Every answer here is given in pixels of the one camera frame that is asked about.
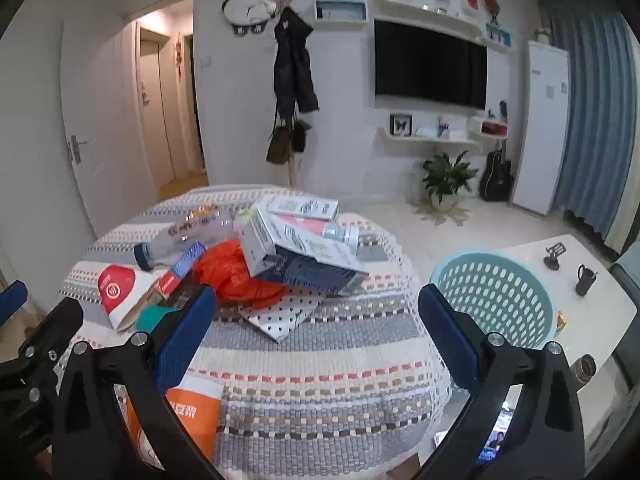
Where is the black guitar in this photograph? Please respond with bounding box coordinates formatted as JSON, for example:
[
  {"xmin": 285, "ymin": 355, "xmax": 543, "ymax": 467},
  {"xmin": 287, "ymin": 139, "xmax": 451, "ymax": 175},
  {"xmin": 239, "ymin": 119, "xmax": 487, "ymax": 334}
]
[{"xmin": 479, "ymin": 137, "xmax": 515, "ymax": 202}]

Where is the white door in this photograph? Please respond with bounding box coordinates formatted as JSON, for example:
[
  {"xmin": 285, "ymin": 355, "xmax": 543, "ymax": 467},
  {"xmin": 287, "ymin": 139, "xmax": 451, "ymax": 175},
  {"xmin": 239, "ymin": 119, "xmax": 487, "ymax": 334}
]
[{"xmin": 60, "ymin": 20, "xmax": 156, "ymax": 231}]

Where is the white refrigerator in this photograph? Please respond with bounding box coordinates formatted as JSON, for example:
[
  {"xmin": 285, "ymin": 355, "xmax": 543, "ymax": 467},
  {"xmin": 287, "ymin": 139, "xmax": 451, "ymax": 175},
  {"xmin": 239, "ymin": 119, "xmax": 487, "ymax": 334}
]
[{"xmin": 509, "ymin": 40, "xmax": 571, "ymax": 216}]

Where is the black mug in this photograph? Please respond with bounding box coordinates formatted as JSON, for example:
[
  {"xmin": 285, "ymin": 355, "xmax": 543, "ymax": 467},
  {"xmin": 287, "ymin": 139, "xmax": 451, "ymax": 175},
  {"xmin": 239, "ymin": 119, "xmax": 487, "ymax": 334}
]
[{"xmin": 575, "ymin": 263, "xmax": 599, "ymax": 297}]

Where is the blue red snack packet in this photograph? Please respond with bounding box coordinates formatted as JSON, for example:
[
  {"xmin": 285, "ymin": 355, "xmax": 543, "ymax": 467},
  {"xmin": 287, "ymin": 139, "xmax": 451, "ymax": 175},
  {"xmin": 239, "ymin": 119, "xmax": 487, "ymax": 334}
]
[{"xmin": 150, "ymin": 240, "xmax": 208, "ymax": 308}]

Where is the metal cup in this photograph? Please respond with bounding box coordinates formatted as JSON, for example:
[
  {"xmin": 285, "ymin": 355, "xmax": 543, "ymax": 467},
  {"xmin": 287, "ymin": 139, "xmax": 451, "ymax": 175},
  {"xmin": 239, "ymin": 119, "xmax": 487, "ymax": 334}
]
[{"xmin": 574, "ymin": 354, "xmax": 598, "ymax": 383}]

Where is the panda wall clock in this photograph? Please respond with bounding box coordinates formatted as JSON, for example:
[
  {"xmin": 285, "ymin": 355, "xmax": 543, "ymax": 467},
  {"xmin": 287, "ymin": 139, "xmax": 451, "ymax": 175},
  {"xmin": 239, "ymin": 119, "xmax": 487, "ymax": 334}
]
[{"xmin": 222, "ymin": 0, "xmax": 278, "ymax": 37}]

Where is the long white wall shelf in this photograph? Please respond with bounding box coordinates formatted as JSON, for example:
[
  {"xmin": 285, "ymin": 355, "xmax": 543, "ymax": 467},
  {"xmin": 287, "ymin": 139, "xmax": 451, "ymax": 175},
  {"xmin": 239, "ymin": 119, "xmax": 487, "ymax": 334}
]
[{"xmin": 372, "ymin": 0, "xmax": 511, "ymax": 53}]

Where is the wall television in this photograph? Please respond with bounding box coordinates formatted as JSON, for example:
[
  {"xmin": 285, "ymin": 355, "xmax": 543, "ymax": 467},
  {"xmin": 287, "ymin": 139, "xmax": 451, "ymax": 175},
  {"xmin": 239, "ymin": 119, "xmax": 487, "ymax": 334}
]
[{"xmin": 374, "ymin": 19, "xmax": 488, "ymax": 111}]

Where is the black hanging bag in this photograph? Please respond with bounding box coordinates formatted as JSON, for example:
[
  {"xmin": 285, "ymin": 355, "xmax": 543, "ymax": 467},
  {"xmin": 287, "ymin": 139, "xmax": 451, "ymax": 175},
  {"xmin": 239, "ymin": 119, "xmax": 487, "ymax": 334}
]
[{"xmin": 291, "ymin": 119, "xmax": 312, "ymax": 153}]

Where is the teal box shelf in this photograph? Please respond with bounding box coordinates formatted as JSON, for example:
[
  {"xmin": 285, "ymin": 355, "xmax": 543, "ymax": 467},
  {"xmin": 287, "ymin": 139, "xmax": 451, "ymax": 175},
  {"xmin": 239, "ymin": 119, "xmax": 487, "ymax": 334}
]
[{"xmin": 314, "ymin": 0, "xmax": 368, "ymax": 23}]

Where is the large white blue carton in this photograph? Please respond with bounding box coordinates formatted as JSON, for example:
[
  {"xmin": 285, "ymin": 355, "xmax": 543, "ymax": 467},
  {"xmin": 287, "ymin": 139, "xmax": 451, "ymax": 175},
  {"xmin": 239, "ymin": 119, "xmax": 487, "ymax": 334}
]
[{"xmin": 241, "ymin": 205, "xmax": 371, "ymax": 297}]

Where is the red white box shelf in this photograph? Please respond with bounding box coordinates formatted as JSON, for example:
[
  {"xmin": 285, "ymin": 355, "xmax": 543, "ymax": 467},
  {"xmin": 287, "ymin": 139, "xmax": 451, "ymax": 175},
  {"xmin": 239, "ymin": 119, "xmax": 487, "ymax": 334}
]
[{"xmin": 467, "ymin": 116, "xmax": 508, "ymax": 140}]

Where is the red white paper cup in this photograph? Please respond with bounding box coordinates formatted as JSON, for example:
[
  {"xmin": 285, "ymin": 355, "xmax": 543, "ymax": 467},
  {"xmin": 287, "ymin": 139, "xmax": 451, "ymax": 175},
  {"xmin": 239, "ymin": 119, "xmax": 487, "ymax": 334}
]
[{"xmin": 96, "ymin": 264, "xmax": 161, "ymax": 332}]

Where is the orange white paper bag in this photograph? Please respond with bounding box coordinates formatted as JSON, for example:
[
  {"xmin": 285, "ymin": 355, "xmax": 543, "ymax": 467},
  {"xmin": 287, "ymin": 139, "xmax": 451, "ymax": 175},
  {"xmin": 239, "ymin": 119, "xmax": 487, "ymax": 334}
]
[{"xmin": 124, "ymin": 374, "xmax": 226, "ymax": 472}]

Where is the teal plastic basket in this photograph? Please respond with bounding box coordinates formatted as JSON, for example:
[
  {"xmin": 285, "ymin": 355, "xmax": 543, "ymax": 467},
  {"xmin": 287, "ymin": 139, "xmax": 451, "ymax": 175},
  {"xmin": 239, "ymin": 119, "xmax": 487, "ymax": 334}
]
[{"xmin": 430, "ymin": 251, "xmax": 557, "ymax": 352}]

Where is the orange plastic bag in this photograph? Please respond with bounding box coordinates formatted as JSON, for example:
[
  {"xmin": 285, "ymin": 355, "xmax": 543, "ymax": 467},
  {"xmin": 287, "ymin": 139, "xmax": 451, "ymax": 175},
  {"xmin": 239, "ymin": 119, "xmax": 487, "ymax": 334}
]
[{"xmin": 192, "ymin": 240, "xmax": 301, "ymax": 311}]

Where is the pink green labelled bottle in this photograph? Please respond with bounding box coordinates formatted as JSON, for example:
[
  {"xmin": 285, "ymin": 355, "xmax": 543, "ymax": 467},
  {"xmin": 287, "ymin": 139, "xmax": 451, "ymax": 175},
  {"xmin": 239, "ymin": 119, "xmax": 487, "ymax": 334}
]
[{"xmin": 234, "ymin": 209, "xmax": 361, "ymax": 251}]

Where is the brown hanging bag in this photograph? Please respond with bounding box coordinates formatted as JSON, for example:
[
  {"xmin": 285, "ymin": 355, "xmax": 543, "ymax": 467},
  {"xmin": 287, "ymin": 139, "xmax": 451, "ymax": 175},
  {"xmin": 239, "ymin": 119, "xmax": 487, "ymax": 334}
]
[{"xmin": 266, "ymin": 122, "xmax": 293, "ymax": 165}]

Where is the black coat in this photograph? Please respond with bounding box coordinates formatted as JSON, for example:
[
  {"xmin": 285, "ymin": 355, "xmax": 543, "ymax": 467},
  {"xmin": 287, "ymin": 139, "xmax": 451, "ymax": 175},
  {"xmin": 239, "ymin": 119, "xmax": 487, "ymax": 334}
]
[{"xmin": 272, "ymin": 5, "xmax": 320, "ymax": 121}]

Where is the green potted plant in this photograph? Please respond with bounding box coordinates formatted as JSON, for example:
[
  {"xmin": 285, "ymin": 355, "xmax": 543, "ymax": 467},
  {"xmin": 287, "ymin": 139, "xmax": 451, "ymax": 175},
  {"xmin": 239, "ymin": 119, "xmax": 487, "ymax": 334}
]
[{"xmin": 419, "ymin": 152, "xmax": 480, "ymax": 211}]

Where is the white curved low shelf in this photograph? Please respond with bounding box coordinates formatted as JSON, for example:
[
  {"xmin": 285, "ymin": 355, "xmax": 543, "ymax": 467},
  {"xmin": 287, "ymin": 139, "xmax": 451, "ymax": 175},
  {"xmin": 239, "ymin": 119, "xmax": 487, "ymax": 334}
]
[{"xmin": 377, "ymin": 126, "xmax": 483, "ymax": 153}]

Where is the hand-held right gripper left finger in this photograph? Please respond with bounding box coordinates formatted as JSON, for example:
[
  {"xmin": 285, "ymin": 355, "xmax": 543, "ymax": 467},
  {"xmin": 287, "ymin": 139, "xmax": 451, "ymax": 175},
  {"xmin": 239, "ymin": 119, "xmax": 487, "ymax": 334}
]
[{"xmin": 52, "ymin": 284, "xmax": 226, "ymax": 480}]

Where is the blue grey curtain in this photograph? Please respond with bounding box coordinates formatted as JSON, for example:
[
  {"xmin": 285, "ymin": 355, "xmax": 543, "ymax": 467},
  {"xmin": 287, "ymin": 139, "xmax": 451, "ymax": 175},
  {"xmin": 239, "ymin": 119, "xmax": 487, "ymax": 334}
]
[{"xmin": 537, "ymin": 0, "xmax": 638, "ymax": 261}]

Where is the slim white box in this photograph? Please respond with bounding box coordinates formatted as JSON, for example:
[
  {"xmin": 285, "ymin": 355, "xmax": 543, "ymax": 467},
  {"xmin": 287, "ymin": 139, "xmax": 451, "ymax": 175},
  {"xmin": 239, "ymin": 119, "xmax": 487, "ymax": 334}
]
[{"xmin": 267, "ymin": 195, "xmax": 341, "ymax": 223}]

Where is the small black stand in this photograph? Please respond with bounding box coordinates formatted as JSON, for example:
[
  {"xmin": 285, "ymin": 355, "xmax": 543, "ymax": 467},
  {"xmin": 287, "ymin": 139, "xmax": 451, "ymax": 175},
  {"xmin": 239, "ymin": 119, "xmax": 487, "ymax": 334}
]
[{"xmin": 544, "ymin": 242, "xmax": 567, "ymax": 271}]

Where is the white side table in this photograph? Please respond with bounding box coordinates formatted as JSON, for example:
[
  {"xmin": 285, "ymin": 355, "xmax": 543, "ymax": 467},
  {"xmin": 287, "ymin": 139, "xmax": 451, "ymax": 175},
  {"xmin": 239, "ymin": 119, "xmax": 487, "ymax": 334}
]
[{"xmin": 435, "ymin": 234, "xmax": 636, "ymax": 466}]

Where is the clear plastic milk bottle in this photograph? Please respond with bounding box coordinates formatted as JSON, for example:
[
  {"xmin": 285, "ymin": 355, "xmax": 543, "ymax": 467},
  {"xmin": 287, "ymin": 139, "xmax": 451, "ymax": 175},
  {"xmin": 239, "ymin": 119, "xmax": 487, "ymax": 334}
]
[{"xmin": 134, "ymin": 209, "xmax": 236, "ymax": 271}]

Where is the polka dot white pouch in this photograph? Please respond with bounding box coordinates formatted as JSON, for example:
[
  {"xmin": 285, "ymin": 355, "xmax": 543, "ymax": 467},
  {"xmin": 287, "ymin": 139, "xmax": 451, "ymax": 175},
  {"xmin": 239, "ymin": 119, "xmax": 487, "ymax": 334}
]
[{"xmin": 239, "ymin": 294, "xmax": 321, "ymax": 343}]

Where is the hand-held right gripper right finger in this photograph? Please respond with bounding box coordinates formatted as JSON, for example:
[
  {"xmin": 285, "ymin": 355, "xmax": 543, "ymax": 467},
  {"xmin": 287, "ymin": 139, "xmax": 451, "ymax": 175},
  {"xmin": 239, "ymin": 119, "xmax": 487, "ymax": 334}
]
[{"xmin": 417, "ymin": 283, "xmax": 587, "ymax": 480}]

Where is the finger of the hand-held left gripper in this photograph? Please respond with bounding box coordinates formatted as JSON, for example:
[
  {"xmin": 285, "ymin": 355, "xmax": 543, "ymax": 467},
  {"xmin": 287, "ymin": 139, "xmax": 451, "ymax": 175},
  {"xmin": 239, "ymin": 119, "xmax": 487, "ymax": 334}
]
[
  {"xmin": 0, "ymin": 297, "xmax": 84, "ymax": 461},
  {"xmin": 0, "ymin": 280, "xmax": 29, "ymax": 328}
]

